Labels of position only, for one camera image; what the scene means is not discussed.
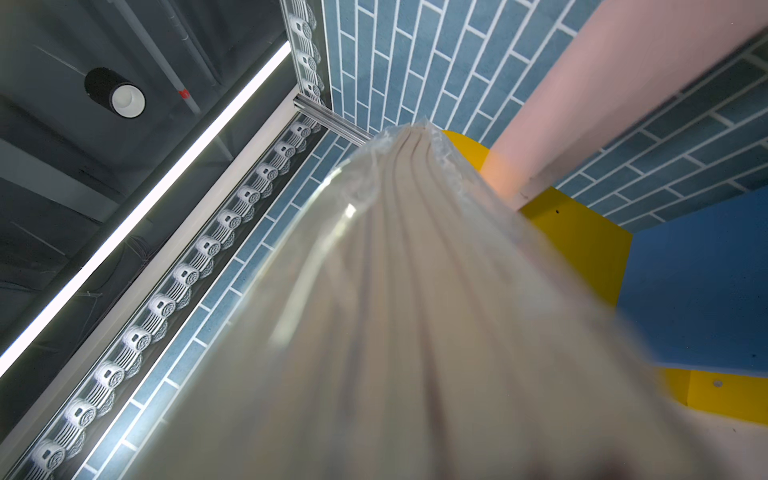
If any linear ceiling light strip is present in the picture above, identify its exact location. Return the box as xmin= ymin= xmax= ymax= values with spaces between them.
xmin=1 ymin=42 xmax=291 ymax=373

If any yellow pink blue bookshelf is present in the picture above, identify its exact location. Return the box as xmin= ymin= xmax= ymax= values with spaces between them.
xmin=437 ymin=1 xmax=767 ymax=423

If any colourful cartoon cover book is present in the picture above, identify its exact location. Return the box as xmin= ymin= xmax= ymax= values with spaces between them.
xmin=126 ymin=121 xmax=725 ymax=479

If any top aluminium frame bar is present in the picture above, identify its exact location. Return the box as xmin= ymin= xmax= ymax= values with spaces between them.
xmin=1 ymin=107 xmax=355 ymax=479

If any black ceiling spotlight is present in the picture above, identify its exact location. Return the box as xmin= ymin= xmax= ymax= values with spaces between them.
xmin=84 ymin=67 xmax=146 ymax=119

